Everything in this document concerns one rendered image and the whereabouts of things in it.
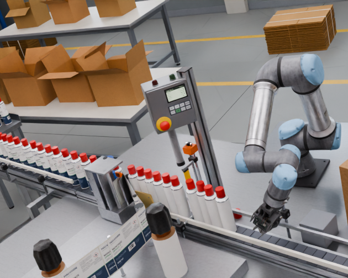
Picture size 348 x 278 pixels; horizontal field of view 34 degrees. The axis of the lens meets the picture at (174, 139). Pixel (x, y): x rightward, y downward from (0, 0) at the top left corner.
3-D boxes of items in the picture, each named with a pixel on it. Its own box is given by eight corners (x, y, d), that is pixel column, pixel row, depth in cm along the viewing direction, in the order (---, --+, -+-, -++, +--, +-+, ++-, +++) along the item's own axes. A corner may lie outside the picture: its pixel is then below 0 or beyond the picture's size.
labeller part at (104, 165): (84, 170, 246) (83, 168, 246) (103, 156, 253) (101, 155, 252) (104, 175, 237) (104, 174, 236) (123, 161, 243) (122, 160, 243)
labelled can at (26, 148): (41, 167, 319) (28, 135, 310) (41, 172, 314) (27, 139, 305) (32, 170, 319) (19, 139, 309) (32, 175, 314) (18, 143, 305)
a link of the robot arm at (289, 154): (268, 143, 201) (261, 164, 193) (299, 142, 196) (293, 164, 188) (273, 159, 205) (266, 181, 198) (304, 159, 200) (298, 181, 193)
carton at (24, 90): (3, 112, 447) (-17, 68, 430) (39, 86, 480) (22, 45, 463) (45, 112, 424) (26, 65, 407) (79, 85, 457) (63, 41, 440)
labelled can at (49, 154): (56, 177, 304) (42, 144, 295) (66, 175, 303) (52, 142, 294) (54, 182, 299) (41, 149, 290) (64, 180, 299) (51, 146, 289)
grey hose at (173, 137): (175, 165, 242) (162, 122, 232) (180, 161, 244) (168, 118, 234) (181, 167, 239) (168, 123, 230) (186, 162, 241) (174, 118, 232)
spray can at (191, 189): (193, 225, 235) (180, 183, 226) (198, 217, 239) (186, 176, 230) (204, 225, 232) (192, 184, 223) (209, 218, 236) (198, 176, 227)
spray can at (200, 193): (203, 224, 233) (190, 182, 224) (213, 218, 235) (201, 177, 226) (209, 229, 229) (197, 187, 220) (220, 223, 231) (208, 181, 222)
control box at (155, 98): (153, 126, 231) (140, 84, 223) (192, 112, 233) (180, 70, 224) (158, 135, 222) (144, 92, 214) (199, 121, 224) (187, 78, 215)
